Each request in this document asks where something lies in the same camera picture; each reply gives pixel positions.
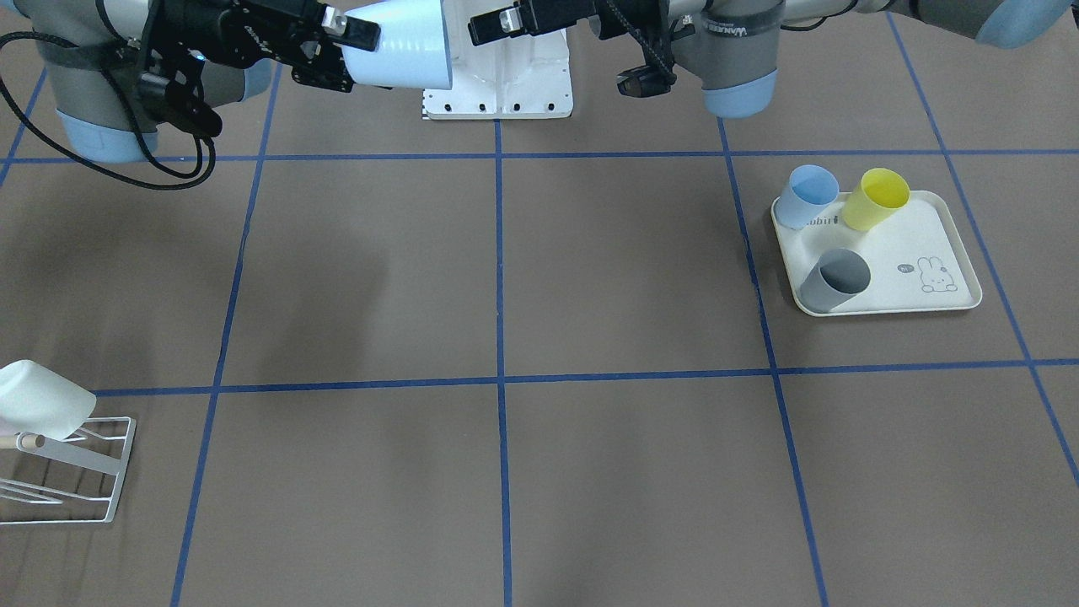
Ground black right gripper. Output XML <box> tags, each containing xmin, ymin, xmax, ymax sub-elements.
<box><xmin>142</xmin><ymin>1</ymin><xmax>381</xmax><ymax>93</ymax></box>

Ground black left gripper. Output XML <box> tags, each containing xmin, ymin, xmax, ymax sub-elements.
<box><xmin>469</xmin><ymin>1</ymin><xmax>672</xmax><ymax>46</ymax></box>

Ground light blue cup front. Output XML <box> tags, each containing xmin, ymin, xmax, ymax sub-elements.
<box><xmin>343</xmin><ymin>1</ymin><xmax>454</xmax><ymax>91</ymax></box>

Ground light blue cup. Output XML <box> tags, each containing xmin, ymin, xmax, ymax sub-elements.
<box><xmin>343</xmin><ymin>1</ymin><xmax>454</xmax><ymax>91</ymax></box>
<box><xmin>771</xmin><ymin>164</ymin><xmax>839</xmax><ymax>230</ymax></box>

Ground yellow plastic cup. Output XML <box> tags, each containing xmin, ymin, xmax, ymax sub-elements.
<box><xmin>839</xmin><ymin>168</ymin><xmax>910</xmax><ymax>232</ymax></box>

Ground grey plastic cup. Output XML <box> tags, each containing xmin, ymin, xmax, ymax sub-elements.
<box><xmin>797</xmin><ymin>247</ymin><xmax>872</xmax><ymax>314</ymax></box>

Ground white plastic cup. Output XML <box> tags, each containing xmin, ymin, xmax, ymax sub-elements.
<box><xmin>1</xmin><ymin>360</ymin><xmax>97</xmax><ymax>439</ymax></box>

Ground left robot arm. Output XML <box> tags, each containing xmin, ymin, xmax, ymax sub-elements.
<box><xmin>469</xmin><ymin>1</ymin><xmax>1076</xmax><ymax>119</ymax></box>

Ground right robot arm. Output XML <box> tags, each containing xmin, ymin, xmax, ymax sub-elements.
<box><xmin>3</xmin><ymin>1</ymin><xmax>382</xmax><ymax>163</ymax></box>

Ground light blue cup back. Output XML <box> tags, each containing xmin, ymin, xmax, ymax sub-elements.
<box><xmin>771</xmin><ymin>164</ymin><xmax>839</xmax><ymax>230</ymax></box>

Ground cream plastic tray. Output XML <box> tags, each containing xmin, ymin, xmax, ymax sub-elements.
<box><xmin>770</xmin><ymin>190</ymin><xmax>983</xmax><ymax>316</ymax></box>

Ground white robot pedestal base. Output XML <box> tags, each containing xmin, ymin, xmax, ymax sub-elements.
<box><xmin>421</xmin><ymin>17</ymin><xmax>574</xmax><ymax>121</ymax></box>

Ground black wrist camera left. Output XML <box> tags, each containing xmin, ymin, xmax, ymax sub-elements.
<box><xmin>615</xmin><ymin>66</ymin><xmax>674</xmax><ymax>99</ymax></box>

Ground white wire cup rack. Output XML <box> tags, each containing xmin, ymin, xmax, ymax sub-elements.
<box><xmin>1</xmin><ymin>417</ymin><xmax>137</xmax><ymax>528</ymax></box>

